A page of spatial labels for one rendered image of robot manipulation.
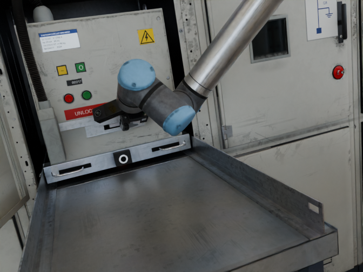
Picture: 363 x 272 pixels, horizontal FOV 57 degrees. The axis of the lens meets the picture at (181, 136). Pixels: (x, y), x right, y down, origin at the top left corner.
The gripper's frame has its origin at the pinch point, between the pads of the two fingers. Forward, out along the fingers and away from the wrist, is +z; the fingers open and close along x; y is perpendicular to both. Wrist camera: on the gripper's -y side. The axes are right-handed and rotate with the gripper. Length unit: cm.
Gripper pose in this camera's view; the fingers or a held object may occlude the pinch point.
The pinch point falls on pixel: (121, 126)
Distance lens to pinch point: 117.4
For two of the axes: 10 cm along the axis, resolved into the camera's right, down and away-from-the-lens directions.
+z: -2.2, 3.3, 9.2
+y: 9.3, -2.1, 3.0
